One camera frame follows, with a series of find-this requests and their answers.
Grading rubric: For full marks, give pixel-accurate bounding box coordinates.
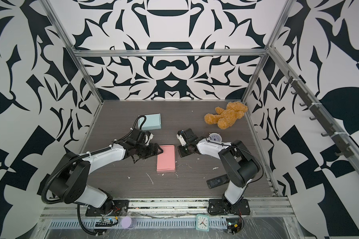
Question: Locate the pink paper box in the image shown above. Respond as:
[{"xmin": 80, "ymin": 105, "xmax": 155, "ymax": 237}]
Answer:
[{"xmin": 156, "ymin": 145, "xmax": 176, "ymax": 173}]

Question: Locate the light blue paper box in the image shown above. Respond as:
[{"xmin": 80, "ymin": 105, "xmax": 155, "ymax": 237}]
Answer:
[{"xmin": 138, "ymin": 114, "xmax": 162, "ymax": 130}]

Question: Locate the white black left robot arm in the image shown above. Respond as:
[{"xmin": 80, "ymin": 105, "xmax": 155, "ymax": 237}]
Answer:
[{"xmin": 41, "ymin": 115, "xmax": 164, "ymax": 236}]

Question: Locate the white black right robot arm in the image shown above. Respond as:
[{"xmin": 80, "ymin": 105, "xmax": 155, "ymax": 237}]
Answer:
[{"xmin": 177, "ymin": 128, "xmax": 263, "ymax": 206}]

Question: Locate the white alarm clock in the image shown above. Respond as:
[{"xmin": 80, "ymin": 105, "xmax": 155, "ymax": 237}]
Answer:
[{"xmin": 208, "ymin": 132, "xmax": 222, "ymax": 143}]

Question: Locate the brown teddy bear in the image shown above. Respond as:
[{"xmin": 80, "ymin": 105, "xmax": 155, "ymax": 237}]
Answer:
[{"xmin": 204, "ymin": 102, "xmax": 248, "ymax": 129}]

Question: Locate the black remote control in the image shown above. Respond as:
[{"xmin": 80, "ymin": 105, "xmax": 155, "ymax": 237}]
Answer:
[{"xmin": 206, "ymin": 174, "xmax": 230, "ymax": 189}]

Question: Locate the teal square clock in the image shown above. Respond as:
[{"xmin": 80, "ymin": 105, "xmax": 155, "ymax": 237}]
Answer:
[{"xmin": 195, "ymin": 214, "xmax": 209, "ymax": 232}]

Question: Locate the purple round disc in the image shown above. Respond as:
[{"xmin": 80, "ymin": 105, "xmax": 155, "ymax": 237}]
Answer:
[{"xmin": 121, "ymin": 217, "xmax": 135, "ymax": 229}]

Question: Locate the small electronics board left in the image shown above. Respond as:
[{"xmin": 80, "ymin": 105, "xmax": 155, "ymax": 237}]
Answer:
[{"xmin": 95, "ymin": 217, "xmax": 119, "ymax": 228}]

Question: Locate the green circuit board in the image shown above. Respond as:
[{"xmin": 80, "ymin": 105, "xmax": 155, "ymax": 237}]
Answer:
[{"xmin": 226, "ymin": 219, "xmax": 244, "ymax": 235}]

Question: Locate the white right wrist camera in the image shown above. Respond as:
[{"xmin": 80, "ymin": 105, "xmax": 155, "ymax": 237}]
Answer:
[{"xmin": 177, "ymin": 130, "xmax": 186, "ymax": 146}]

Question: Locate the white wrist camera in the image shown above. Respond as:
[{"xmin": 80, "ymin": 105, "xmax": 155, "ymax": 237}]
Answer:
[
  {"xmin": 145, "ymin": 131, "xmax": 154, "ymax": 145},
  {"xmin": 177, "ymin": 130, "xmax": 186, "ymax": 146}
]

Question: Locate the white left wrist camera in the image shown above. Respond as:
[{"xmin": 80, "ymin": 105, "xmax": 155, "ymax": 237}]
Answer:
[{"xmin": 145, "ymin": 131, "xmax": 154, "ymax": 145}]

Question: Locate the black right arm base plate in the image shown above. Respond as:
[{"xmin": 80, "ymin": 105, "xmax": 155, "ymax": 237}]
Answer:
[{"xmin": 207, "ymin": 199, "xmax": 251, "ymax": 216}]

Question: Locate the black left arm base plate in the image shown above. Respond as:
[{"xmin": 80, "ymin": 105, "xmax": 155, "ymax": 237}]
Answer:
[{"xmin": 85, "ymin": 200, "xmax": 130, "ymax": 217}]

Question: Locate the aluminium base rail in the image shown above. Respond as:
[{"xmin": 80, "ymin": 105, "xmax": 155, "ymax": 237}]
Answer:
[{"xmin": 41, "ymin": 197, "xmax": 295, "ymax": 219}]

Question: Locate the black wall hook rack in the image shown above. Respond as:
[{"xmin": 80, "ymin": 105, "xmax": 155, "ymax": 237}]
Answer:
[{"xmin": 285, "ymin": 75, "xmax": 355, "ymax": 158}]

